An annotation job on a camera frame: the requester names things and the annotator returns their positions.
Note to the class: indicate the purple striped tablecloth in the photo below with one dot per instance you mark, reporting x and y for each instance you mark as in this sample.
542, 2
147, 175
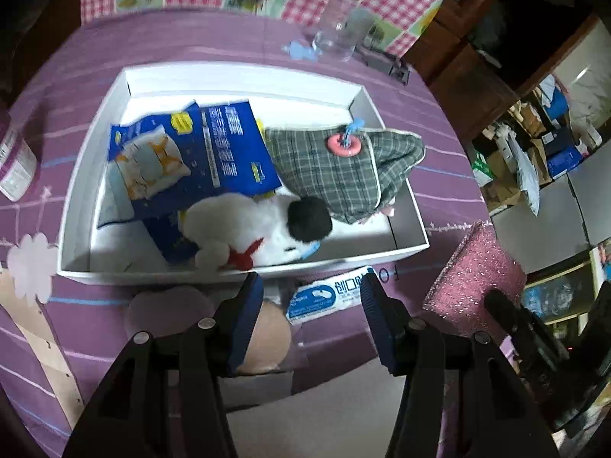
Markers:
56, 108

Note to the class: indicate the green plaid fabric pouch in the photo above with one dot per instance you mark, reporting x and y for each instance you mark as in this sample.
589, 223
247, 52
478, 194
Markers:
356, 173

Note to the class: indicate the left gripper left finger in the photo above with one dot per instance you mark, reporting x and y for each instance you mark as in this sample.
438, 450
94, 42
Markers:
213, 348

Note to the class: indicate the pink glitter sponge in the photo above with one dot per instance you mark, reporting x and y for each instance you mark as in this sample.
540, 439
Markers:
478, 266

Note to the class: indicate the clear glass cup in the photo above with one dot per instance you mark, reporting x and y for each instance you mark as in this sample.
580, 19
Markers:
340, 29

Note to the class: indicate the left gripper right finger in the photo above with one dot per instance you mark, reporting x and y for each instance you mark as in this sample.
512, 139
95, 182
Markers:
411, 349

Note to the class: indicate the purple white cylindrical can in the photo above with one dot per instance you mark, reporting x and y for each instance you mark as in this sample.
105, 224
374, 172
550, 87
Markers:
18, 163

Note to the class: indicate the white blue bandage packet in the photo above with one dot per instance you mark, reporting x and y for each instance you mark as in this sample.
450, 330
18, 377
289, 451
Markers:
326, 296

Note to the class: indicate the lavender soft pad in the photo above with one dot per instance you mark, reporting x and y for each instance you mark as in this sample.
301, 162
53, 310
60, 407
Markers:
166, 313

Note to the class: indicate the green white carton box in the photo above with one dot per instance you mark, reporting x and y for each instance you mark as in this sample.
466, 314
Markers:
481, 171

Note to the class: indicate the white plush toy red scarf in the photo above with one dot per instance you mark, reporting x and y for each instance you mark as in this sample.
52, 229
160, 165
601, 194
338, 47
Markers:
235, 232

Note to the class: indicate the black clip tool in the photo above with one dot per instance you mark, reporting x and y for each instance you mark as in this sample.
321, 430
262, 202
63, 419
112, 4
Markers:
385, 63

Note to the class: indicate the beige round powder puff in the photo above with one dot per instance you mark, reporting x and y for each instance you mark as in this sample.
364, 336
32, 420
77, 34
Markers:
270, 342

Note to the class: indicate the blue packet with pillow picture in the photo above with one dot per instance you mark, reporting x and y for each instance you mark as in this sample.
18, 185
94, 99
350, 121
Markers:
164, 163

